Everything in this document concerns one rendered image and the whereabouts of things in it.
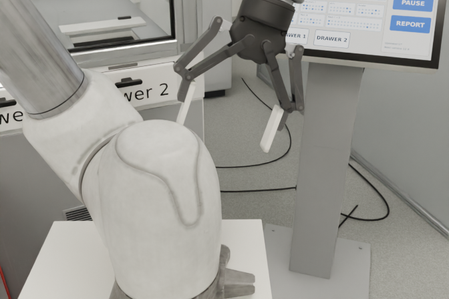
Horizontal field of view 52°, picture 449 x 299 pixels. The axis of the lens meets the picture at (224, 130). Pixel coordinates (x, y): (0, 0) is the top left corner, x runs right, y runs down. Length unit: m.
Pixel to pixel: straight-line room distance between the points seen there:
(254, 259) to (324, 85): 0.76
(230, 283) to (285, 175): 1.78
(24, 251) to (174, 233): 1.01
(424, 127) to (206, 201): 1.72
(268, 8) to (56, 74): 0.30
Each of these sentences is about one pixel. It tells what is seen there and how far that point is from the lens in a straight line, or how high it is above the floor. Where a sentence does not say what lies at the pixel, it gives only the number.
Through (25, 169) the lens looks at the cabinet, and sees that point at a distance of 1.38.
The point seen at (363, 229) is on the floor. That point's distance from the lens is 2.19.
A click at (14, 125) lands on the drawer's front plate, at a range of 1.29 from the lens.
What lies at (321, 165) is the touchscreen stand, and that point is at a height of 0.55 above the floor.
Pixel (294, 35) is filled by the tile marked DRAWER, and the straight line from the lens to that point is 1.30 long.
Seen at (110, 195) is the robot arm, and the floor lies 1.05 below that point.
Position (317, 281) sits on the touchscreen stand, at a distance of 1.86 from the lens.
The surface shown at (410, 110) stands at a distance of 2.26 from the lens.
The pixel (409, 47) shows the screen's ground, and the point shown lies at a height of 1.00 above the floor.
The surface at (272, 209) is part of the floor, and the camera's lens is 2.22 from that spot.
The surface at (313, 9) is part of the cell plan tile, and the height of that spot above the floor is 1.07.
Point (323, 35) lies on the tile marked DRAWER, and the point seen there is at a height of 1.01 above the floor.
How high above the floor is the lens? 1.39
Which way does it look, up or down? 29 degrees down
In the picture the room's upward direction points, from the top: straight up
